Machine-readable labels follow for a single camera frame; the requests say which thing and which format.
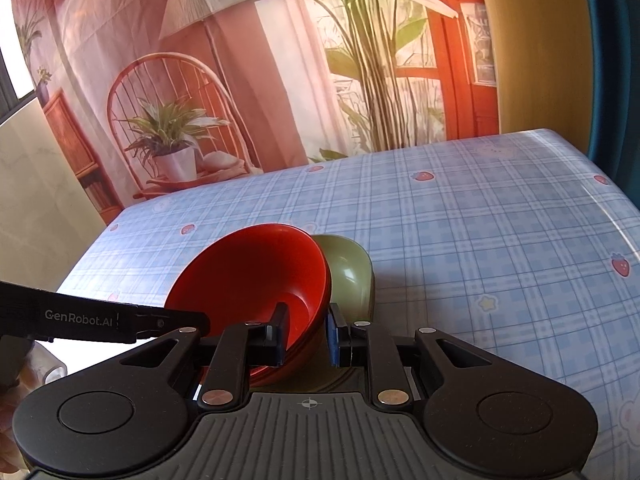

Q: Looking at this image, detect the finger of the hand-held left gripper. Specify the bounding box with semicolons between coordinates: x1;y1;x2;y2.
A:
120;304;212;345

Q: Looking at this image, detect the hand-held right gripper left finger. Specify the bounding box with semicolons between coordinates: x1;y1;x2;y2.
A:
112;302;291;408

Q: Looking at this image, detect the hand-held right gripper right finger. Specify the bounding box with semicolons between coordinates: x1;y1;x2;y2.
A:
325;304;501;407

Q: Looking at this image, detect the red bowl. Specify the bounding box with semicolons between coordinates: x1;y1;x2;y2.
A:
164;223;332;356
247;275;333;388

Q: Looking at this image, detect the green bowl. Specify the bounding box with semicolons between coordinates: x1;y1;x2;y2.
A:
310;234;377;393

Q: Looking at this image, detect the blue checked strawberry tablecloth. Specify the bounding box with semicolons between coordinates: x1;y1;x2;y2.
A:
55;129;640;480

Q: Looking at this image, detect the printed room scene backdrop cloth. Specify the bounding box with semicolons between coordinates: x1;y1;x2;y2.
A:
0;0;501;226

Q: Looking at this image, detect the yellow board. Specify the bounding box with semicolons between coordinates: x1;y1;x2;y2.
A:
472;0;593;136

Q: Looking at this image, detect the window with dark frame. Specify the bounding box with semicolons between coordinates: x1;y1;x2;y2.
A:
0;45;39;126

